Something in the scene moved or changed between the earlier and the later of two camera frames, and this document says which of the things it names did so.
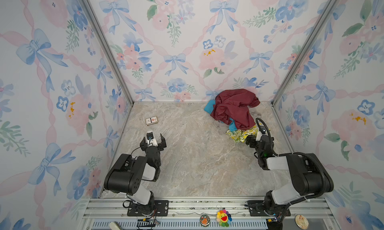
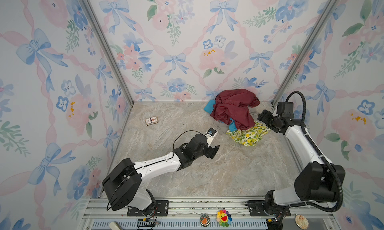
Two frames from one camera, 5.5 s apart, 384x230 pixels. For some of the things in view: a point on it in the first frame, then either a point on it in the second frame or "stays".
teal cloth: (209, 108) stays
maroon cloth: (235, 105) stays
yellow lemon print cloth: (240, 135) stays
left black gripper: (161, 145) -> (211, 152)
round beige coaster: (301, 222) stays
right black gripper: (252, 140) -> (264, 116)
